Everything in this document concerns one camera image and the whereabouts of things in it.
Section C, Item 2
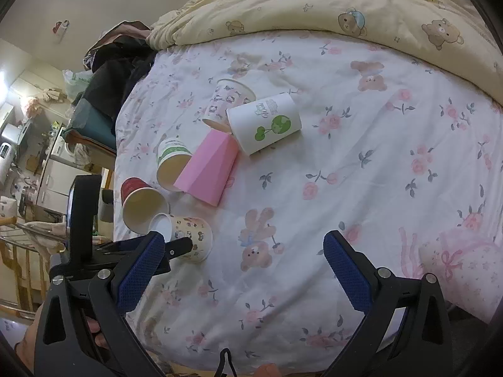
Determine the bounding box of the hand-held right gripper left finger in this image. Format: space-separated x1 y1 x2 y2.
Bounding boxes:
35 231 166 377

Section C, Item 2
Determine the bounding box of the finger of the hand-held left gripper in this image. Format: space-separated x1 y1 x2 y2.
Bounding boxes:
163 237 194 260

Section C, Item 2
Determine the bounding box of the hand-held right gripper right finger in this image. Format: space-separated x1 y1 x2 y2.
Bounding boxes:
323 230 452 377

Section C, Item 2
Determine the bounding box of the bear-print paper cup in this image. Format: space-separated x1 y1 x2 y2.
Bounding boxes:
148 213 213 263

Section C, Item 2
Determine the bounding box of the red paper cup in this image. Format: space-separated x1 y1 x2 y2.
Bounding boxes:
120 177 170 233

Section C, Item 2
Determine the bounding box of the pink paper cup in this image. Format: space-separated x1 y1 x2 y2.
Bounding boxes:
173 129 240 207

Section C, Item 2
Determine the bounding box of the green striped paper cup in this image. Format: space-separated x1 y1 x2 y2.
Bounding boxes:
156 137 193 192

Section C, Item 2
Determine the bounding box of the white cup with green tree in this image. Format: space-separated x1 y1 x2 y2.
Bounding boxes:
226 92 303 156

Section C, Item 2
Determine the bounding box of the panda-print paper cup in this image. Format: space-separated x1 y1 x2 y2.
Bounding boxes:
202 78 257 132

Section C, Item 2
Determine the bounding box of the person's left hand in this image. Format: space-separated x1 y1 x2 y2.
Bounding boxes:
86 317 111 352

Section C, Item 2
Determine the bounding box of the white cabinet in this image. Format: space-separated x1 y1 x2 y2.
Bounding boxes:
35 126 93 209

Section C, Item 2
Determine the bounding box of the floral bed sheet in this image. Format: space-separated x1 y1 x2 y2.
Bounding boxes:
112 27 503 374

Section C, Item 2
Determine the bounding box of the wooden rack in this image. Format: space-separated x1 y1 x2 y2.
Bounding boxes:
0 215 67 317

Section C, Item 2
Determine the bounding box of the teal cushion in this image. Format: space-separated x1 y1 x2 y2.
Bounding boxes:
64 96 118 152

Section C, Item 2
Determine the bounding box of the pink bow-print pillow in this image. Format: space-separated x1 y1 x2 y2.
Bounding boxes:
417 208 503 323

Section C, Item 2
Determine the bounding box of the clear plastic bag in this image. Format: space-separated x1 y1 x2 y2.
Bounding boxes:
62 68 94 99

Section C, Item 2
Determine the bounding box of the pile of dark clothes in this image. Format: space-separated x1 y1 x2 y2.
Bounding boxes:
82 21 158 126

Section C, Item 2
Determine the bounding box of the yellow bear-print quilt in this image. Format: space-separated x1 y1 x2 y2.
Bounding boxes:
145 0 503 107

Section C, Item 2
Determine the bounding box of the black cord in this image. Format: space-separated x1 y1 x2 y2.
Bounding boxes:
214 347 238 377

